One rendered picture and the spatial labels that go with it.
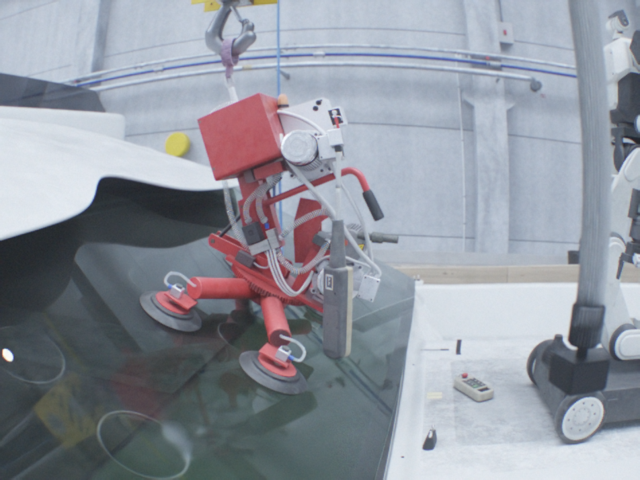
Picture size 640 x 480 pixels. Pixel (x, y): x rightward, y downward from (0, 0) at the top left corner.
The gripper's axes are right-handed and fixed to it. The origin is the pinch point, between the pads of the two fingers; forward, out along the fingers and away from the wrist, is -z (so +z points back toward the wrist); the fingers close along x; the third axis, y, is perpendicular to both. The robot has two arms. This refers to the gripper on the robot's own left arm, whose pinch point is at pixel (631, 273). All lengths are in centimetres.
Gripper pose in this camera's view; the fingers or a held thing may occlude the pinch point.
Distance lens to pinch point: 175.1
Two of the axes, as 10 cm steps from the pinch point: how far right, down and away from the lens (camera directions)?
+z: 2.0, -9.6, -1.8
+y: -1.5, 1.6, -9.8
